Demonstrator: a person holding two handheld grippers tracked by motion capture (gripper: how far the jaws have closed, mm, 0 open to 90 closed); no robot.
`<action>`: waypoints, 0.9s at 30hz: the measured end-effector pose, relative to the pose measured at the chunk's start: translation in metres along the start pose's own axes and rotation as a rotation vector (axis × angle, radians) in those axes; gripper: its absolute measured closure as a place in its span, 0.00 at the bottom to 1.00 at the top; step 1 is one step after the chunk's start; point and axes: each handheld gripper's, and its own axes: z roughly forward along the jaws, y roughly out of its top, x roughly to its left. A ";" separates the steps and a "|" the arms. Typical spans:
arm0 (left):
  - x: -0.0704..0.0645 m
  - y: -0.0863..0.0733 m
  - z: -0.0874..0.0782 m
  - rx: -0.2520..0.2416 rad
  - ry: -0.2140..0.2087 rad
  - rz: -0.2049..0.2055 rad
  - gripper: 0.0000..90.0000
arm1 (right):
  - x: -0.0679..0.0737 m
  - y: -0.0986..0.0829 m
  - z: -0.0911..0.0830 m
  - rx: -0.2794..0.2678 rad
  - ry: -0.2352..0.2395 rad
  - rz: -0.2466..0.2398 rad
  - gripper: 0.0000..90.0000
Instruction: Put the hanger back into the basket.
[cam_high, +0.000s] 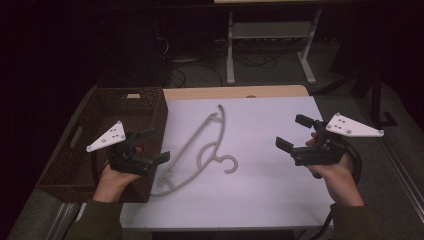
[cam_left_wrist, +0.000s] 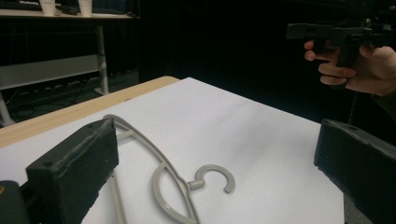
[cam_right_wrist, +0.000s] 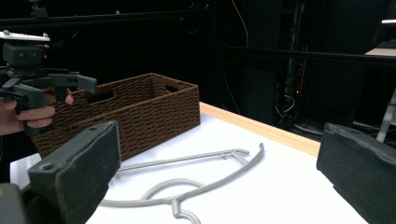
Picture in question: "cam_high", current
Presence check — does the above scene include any grey plastic clothes hanger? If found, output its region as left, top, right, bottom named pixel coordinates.
left=149, top=104, right=239, bottom=198

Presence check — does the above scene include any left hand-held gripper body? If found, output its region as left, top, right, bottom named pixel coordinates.
left=85, top=120, right=155, bottom=177

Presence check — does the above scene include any person's right hand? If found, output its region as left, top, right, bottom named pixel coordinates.
left=304, top=133, right=365, bottom=206

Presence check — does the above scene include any white metal desk frame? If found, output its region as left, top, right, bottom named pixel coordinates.
left=225, top=9, right=323, bottom=86

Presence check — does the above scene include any black floor cable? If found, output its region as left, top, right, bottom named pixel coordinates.
left=168, top=61, right=224, bottom=88

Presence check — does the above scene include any black metal stand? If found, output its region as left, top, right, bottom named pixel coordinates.
left=316, top=64, right=398, bottom=128

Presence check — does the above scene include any brown woven basket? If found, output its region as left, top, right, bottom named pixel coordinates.
left=35, top=87, right=169, bottom=204

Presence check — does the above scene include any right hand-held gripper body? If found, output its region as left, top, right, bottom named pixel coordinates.
left=291, top=112, right=384, bottom=167

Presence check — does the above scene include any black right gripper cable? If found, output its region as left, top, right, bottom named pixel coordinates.
left=306, top=141, right=363, bottom=240

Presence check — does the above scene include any white table mat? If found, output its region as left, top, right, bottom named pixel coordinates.
left=119, top=96, right=335, bottom=230

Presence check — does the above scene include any person's left hand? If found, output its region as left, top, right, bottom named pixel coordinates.
left=93, top=164, right=143, bottom=203

